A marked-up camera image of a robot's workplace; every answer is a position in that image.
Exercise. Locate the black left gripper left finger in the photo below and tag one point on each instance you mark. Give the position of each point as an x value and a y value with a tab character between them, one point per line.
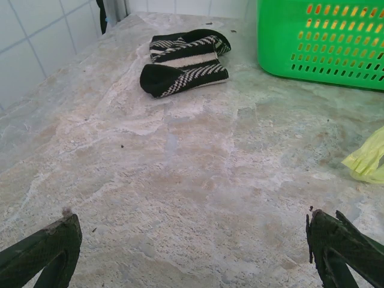
45	249

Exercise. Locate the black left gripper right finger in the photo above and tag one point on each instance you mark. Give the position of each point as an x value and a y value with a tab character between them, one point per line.
330	237

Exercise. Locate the black white striped sock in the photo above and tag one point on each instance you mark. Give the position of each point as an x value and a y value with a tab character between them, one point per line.
180	61

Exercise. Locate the green plastic basket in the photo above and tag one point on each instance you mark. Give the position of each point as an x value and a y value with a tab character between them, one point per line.
279	36

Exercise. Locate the yellow plastic bag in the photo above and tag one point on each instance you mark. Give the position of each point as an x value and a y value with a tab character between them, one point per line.
367	159

